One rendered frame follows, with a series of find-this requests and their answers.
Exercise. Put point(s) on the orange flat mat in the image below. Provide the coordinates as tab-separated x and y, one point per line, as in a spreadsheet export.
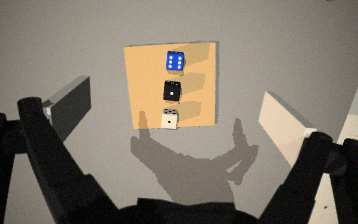
146	75

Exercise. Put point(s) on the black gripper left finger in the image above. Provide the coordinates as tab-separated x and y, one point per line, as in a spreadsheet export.
71	196

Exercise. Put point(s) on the blue die with white pips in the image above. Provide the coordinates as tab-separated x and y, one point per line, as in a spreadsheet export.
175	61

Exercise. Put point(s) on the black die with white pips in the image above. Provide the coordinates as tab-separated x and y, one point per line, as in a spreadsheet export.
172	90

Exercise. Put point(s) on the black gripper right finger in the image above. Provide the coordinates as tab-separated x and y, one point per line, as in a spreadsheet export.
293	202

